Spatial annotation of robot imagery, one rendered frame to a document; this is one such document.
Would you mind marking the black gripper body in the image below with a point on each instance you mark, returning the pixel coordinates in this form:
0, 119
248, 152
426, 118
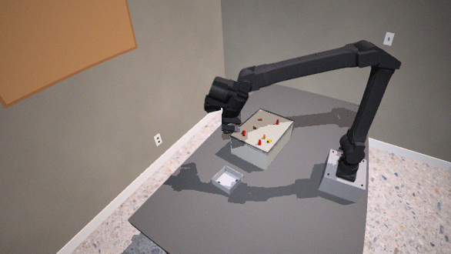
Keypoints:
236, 119

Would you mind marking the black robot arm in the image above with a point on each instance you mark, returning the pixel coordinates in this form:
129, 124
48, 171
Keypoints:
361, 53

